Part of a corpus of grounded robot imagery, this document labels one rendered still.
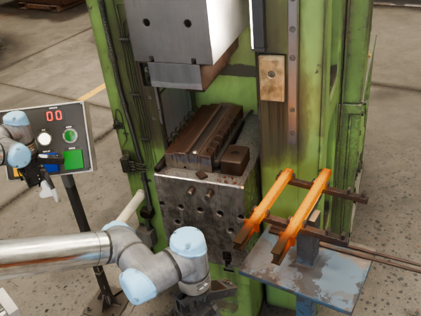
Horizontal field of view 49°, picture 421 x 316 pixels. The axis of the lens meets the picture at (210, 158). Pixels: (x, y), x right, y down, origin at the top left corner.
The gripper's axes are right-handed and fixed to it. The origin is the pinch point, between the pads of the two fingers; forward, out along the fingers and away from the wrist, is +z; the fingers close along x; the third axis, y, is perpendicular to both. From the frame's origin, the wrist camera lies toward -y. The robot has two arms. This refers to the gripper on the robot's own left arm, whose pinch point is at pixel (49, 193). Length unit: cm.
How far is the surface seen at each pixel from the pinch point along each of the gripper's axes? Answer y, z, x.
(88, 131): -23.2, -15.3, -2.9
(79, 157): -15.8, -8.3, -0.5
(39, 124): -9.8, -20.5, -15.5
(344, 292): -48, 20, 99
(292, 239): -34, -8, 89
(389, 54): -400, 93, -69
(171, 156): -43.1, -3.4, 21.9
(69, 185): -13.7, 12.3, -16.0
